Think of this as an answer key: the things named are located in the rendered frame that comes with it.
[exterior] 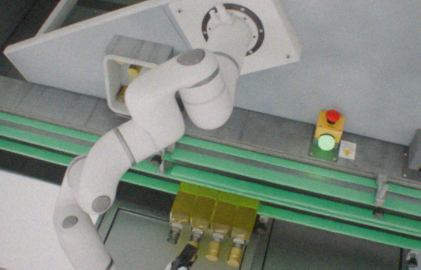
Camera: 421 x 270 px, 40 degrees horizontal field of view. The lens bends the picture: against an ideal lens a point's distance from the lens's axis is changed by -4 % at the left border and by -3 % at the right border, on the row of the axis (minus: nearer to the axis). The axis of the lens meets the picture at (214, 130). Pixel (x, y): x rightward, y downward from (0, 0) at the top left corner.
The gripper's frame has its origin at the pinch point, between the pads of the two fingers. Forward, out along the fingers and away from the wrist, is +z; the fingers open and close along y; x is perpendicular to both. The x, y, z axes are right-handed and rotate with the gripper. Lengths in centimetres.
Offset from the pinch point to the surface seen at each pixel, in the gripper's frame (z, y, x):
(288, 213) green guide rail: 28.3, -4.8, -16.7
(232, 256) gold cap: 5.4, 0.1, -10.2
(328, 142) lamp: 38.9, 18.9, -20.2
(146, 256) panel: -0.2, -13.6, 14.3
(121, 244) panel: -0.7, -13.4, 22.7
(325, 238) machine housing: 34.5, -17.9, -28.8
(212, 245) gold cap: 5.6, 0.3, -3.9
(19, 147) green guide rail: 6, -3, 66
